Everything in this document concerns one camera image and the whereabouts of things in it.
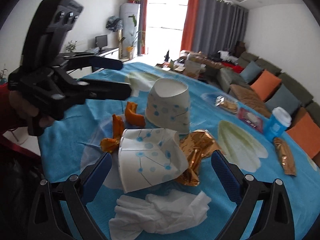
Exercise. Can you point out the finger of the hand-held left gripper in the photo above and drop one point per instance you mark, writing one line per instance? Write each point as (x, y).
(105, 63)
(110, 88)

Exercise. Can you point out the orange and grey curtain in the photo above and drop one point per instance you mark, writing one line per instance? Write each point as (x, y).
(215, 22)

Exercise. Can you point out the white blue-dotted paper cup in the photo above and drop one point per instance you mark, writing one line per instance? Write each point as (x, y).
(147, 160)
(167, 107)

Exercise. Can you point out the blue cup with white lid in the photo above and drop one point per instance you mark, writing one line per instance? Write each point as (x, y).
(276, 125)

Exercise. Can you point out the red cloth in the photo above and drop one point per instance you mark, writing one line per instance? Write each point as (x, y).
(232, 67)

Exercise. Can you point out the green sofa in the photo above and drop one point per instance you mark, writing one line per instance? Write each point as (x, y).
(240, 92)

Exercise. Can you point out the grey-blue cushion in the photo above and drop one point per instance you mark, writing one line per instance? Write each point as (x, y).
(283, 101)
(250, 71)

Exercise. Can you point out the tall potted plant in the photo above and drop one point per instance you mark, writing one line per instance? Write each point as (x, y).
(133, 42)

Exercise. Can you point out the black monitor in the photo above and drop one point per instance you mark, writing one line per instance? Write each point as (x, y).
(101, 42)

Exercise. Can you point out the pink packet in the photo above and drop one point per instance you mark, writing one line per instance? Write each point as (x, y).
(250, 120)

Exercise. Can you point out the person's left hand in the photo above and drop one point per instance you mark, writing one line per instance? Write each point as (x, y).
(23, 105)

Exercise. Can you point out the dark coffee table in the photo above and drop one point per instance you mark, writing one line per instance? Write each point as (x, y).
(162, 66)

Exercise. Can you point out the clear biscuit packet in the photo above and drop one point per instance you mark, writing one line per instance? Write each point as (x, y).
(225, 103)

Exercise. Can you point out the orange peel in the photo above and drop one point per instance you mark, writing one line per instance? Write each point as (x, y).
(115, 135)
(133, 116)

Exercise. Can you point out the covered standing fan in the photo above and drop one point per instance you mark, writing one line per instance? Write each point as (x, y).
(113, 23)

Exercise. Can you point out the orange cushion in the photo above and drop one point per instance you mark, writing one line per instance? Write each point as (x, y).
(306, 135)
(266, 85)

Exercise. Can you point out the blue floral blanket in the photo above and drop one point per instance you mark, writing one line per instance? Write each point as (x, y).
(75, 130)

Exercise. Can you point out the white standing air conditioner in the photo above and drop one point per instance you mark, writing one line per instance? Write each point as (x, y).
(128, 25)

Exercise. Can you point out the striped curtain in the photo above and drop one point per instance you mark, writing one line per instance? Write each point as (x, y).
(143, 22)

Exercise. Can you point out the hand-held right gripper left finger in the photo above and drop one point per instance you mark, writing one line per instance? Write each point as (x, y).
(98, 176)

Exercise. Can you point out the white tissue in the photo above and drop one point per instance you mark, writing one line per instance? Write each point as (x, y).
(160, 215)

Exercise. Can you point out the gold foil wrapper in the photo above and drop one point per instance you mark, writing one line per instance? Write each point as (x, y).
(197, 150)

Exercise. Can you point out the gold snack packet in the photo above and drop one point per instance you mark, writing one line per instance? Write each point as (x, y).
(285, 156)

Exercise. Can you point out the white black TV cabinet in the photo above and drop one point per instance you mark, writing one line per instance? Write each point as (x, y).
(110, 53)

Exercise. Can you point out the white bag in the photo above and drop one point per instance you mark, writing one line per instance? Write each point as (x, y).
(226, 55)

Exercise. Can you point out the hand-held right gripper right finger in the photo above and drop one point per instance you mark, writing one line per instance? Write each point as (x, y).
(225, 177)

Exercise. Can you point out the small plant in vase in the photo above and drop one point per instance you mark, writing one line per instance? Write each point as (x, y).
(71, 46)

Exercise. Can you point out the brown box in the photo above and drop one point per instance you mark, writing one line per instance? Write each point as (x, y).
(241, 47)

